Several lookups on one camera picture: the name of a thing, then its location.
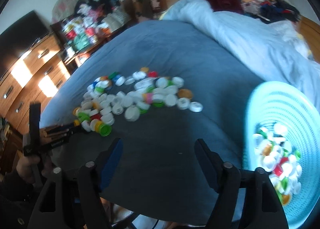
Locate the pile of mixed clothes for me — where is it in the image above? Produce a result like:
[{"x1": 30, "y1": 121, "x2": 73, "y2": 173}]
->
[{"x1": 239, "y1": 0, "x2": 301, "y2": 24}]

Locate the light blue duvet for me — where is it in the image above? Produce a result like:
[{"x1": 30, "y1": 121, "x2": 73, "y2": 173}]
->
[{"x1": 160, "y1": 0, "x2": 320, "y2": 110}]

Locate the black television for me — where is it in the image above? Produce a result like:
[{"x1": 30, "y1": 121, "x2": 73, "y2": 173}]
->
[{"x1": 0, "y1": 10, "x2": 51, "y2": 80}]

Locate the wooden dresser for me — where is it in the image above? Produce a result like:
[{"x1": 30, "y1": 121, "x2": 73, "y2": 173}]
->
[{"x1": 0, "y1": 32, "x2": 73, "y2": 133}]

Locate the teal perforated plastic basket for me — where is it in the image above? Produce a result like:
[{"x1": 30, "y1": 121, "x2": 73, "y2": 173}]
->
[{"x1": 244, "y1": 81, "x2": 320, "y2": 228}]

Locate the grey-blue bed sheet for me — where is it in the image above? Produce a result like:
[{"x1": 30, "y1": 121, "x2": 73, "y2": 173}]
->
[{"x1": 39, "y1": 19, "x2": 272, "y2": 227}]

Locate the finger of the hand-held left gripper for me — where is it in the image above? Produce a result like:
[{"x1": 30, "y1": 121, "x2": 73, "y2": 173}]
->
[
  {"x1": 40, "y1": 121, "x2": 82, "y2": 132},
  {"x1": 42, "y1": 128, "x2": 77, "y2": 138}
]

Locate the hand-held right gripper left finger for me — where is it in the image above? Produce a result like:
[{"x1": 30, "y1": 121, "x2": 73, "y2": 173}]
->
[{"x1": 27, "y1": 138, "x2": 124, "y2": 229}]

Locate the wooden headboard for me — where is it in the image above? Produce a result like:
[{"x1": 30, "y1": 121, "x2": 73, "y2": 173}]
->
[{"x1": 299, "y1": 15, "x2": 320, "y2": 65}]

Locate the large round pale panel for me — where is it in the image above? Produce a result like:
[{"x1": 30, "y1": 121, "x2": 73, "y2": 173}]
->
[{"x1": 52, "y1": 0, "x2": 84, "y2": 21}]

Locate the person's left hand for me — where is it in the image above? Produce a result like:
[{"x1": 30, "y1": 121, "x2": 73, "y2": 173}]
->
[{"x1": 16, "y1": 153, "x2": 55, "y2": 185}]

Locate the spread of bottle caps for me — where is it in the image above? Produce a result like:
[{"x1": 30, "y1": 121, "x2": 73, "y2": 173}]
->
[{"x1": 72, "y1": 66, "x2": 204, "y2": 137}]

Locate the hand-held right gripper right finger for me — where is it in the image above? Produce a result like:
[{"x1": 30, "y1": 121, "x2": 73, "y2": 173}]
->
[{"x1": 194, "y1": 138, "x2": 289, "y2": 229}]

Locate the heap of collected bottle caps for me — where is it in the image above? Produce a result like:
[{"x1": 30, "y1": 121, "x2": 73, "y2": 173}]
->
[{"x1": 252, "y1": 123, "x2": 303, "y2": 206}]

